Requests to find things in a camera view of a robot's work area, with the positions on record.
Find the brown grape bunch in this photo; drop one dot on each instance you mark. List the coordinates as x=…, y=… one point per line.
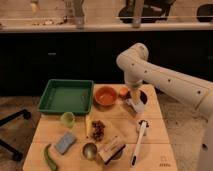
x=97, y=133

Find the dark brown bowl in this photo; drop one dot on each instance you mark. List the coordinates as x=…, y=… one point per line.
x=143, y=96

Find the grey white cloth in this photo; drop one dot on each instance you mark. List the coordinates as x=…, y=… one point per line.
x=138, y=108

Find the small orange apple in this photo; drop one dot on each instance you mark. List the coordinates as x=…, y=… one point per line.
x=123, y=92

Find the yellow white gripper body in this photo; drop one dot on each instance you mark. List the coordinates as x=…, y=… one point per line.
x=135, y=93

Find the metal cup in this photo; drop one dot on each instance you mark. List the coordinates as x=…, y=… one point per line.
x=89, y=151

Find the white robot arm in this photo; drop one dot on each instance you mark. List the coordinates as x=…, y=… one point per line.
x=193, y=91

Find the light green cup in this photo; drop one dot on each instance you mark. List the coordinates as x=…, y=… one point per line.
x=68, y=119

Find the orange bowl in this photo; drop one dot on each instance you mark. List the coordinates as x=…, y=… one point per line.
x=105, y=96

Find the green plastic tray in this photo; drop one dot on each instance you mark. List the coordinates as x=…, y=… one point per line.
x=63, y=95

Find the white handled brush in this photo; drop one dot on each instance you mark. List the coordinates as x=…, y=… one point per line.
x=143, y=125

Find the wooden block box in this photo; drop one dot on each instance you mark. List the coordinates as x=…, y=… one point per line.
x=109, y=150

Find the green cucumber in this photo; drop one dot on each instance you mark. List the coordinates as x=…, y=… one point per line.
x=50, y=162

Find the blue sponge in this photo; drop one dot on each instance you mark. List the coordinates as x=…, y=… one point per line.
x=65, y=142

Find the yellow corn cob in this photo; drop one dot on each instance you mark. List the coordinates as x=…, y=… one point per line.
x=88, y=123

